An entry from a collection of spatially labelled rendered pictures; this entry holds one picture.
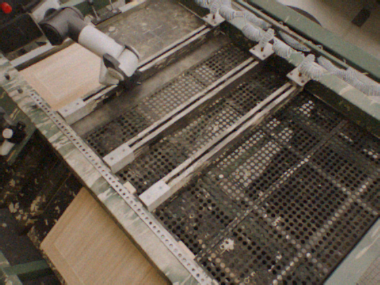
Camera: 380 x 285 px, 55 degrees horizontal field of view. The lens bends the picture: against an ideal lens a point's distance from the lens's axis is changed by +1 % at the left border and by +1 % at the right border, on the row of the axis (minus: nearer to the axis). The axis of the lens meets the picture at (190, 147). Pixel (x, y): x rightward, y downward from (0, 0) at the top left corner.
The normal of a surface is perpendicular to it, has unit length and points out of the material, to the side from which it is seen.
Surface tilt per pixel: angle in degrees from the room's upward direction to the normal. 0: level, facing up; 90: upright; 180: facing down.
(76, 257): 90
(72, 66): 54
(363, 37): 90
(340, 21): 90
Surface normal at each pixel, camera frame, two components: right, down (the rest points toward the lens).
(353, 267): 0.02, -0.56
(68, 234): -0.41, -0.13
